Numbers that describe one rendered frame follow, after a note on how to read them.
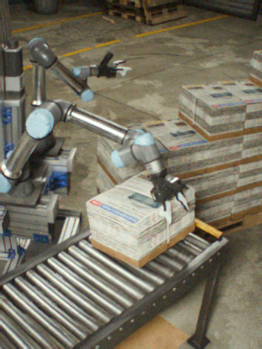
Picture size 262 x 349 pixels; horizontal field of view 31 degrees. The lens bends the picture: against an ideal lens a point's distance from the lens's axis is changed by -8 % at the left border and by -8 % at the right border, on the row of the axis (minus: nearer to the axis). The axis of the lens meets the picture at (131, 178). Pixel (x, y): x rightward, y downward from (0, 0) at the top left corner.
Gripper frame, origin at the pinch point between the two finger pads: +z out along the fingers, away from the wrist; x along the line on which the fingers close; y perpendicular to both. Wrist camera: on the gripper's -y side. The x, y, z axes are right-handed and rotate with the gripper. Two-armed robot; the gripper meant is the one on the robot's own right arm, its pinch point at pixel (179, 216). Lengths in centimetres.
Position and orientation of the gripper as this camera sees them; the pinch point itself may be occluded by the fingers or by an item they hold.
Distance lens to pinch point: 203.9
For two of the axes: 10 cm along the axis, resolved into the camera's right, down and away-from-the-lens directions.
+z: 3.9, 9.1, 1.3
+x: -6.9, 3.9, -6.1
